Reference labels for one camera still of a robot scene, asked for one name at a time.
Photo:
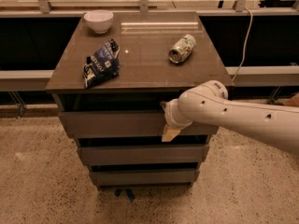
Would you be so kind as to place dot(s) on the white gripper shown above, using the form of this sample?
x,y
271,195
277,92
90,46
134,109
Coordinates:
x,y
169,115

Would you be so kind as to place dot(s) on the grey top drawer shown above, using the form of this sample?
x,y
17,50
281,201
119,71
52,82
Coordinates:
x,y
98,124

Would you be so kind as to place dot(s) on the metal railing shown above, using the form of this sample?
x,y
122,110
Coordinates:
x,y
143,3

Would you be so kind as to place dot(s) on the grey drawer cabinet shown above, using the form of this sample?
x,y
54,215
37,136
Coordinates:
x,y
146,78

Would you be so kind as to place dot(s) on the blue tape cross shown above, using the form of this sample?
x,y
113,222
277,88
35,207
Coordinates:
x,y
128,192

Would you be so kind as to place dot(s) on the blue chip bag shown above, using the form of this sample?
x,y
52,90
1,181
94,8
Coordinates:
x,y
103,65

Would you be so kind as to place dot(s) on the white bowl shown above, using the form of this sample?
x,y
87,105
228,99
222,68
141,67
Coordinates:
x,y
100,21

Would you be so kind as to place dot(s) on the green soda can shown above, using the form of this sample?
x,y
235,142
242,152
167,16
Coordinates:
x,y
182,49

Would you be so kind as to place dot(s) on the grey middle drawer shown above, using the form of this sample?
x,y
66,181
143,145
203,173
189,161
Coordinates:
x,y
97,156

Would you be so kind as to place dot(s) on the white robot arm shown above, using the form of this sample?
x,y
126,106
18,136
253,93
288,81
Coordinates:
x,y
208,103

